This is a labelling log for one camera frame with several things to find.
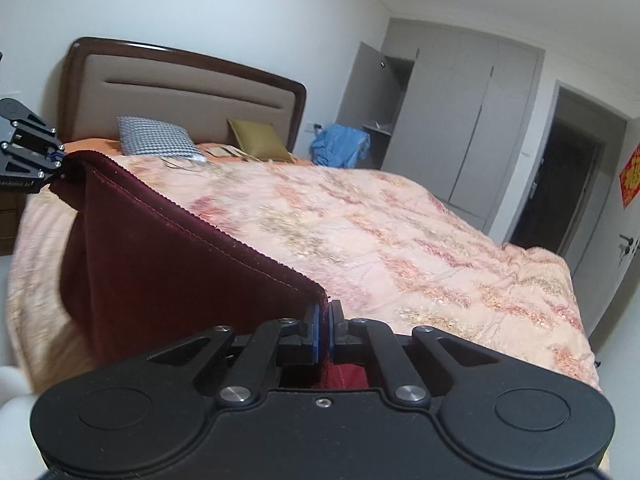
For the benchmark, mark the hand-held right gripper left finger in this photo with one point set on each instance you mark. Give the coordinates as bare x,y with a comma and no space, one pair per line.
316,332

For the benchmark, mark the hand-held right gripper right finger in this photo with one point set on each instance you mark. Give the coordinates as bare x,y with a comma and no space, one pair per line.
334,332

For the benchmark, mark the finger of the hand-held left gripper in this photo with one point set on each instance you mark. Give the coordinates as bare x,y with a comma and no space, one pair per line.
35,142

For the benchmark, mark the maroon sweater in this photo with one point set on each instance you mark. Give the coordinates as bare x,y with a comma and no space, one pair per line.
175,270

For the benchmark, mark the brown wooden nightstand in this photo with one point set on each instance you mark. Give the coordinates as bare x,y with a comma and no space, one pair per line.
10,225

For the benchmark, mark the floral pink quilt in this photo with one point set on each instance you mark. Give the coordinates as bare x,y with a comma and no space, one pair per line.
375,240

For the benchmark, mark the houndstooth pillow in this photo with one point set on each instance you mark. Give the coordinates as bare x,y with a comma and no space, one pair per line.
155,135

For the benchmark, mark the wooden padded bed headboard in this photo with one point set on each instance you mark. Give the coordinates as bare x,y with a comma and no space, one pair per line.
175,80

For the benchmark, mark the blue clothing heap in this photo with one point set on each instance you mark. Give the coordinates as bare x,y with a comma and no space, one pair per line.
337,145

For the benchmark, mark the olive green pillow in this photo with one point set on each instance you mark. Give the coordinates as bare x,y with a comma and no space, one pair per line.
255,137

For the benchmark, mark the white folded cloth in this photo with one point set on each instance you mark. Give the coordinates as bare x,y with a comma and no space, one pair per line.
380,126

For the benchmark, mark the open grey wardrobe door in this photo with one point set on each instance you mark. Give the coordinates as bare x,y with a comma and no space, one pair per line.
360,90

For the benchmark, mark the grey wardrobe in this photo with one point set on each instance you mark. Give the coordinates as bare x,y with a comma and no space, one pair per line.
450,110

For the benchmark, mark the white room door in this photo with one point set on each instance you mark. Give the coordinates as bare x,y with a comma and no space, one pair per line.
617,290

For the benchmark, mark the red diamond door decoration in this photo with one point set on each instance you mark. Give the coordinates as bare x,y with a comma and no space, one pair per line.
631,177

